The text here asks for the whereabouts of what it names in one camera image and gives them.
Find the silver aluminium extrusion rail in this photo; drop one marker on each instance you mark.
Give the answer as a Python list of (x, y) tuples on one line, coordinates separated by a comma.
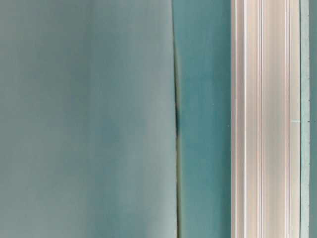
[(265, 119)]

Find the pale teal marker strip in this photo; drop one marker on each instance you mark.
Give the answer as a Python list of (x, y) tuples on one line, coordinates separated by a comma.
[(305, 118)]

